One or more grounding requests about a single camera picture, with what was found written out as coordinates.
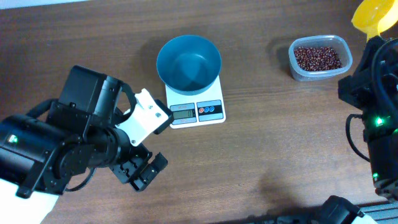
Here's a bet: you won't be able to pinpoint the yellow measuring scoop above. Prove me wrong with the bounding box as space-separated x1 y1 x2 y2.
351 0 397 41

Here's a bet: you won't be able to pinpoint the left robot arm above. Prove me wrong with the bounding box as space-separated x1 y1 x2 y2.
1 65 174 223

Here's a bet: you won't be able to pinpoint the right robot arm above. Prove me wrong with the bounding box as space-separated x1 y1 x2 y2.
338 36 397 203

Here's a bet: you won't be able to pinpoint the white digital kitchen scale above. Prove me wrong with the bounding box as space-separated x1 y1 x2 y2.
165 77 226 129

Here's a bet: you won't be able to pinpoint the teal blue bowl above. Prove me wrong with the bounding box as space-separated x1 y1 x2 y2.
156 35 222 95

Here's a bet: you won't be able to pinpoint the red beans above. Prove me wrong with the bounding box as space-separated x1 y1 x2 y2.
294 47 343 72

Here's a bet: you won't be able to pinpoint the clear plastic container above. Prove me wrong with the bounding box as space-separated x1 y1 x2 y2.
288 35 353 82

